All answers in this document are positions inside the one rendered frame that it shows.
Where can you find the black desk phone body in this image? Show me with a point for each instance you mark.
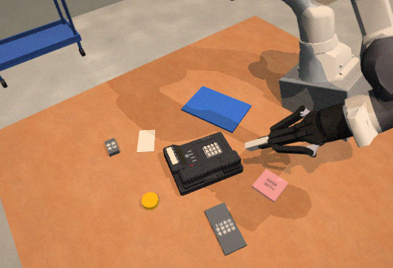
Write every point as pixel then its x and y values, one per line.
pixel 202 150

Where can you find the cream paper sheet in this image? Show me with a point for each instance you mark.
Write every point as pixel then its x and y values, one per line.
pixel 146 141

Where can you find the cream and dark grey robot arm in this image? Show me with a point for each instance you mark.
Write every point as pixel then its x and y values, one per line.
pixel 322 56

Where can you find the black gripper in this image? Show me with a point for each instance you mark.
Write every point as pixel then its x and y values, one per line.
pixel 334 127

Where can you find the blue flat rectangular pad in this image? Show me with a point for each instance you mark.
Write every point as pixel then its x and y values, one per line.
pixel 216 108

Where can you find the pink sticky note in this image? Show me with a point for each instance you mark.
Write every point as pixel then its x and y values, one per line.
pixel 270 185

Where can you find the yellow short cylinder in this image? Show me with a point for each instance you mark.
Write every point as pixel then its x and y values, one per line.
pixel 150 201

